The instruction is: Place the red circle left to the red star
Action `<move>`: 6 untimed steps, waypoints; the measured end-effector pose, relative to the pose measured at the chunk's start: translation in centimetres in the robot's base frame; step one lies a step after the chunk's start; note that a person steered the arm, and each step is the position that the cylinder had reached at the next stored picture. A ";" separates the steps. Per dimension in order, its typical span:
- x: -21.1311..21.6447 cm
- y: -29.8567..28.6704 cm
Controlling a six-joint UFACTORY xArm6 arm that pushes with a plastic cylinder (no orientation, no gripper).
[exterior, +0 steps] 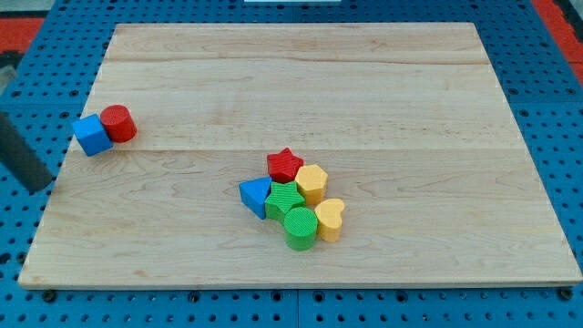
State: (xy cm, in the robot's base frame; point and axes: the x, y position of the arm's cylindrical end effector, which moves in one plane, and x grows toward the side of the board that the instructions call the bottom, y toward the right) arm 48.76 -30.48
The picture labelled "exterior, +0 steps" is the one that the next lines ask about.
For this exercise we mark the red star block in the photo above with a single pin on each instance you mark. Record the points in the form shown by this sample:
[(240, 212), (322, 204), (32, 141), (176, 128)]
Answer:
[(283, 166)]

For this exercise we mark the green star block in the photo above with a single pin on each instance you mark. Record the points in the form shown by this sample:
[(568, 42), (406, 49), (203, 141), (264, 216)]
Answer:
[(283, 197)]

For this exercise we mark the yellow hexagon block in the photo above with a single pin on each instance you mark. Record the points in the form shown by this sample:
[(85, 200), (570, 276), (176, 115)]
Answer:
[(311, 182)]

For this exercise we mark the blue triangle block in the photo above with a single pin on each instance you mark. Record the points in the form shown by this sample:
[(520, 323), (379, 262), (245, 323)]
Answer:
[(253, 194)]

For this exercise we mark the green cylinder block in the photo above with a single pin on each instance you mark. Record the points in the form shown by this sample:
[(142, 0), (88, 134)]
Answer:
[(300, 226)]

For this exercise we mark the yellow heart block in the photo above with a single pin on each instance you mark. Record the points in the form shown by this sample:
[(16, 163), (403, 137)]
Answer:
[(329, 214)]

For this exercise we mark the wooden board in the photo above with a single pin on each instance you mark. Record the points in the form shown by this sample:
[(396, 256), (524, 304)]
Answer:
[(408, 120)]

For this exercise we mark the red cylinder block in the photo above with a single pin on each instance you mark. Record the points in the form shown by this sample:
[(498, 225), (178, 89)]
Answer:
[(118, 123)]

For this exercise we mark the blue cube block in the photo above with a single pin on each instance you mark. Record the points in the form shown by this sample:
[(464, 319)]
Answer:
[(91, 135)]

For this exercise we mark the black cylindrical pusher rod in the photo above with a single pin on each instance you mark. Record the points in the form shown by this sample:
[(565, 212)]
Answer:
[(21, 160)]

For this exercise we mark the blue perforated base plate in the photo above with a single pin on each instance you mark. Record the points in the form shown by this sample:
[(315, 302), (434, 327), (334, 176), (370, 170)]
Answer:
[(56, 48)]

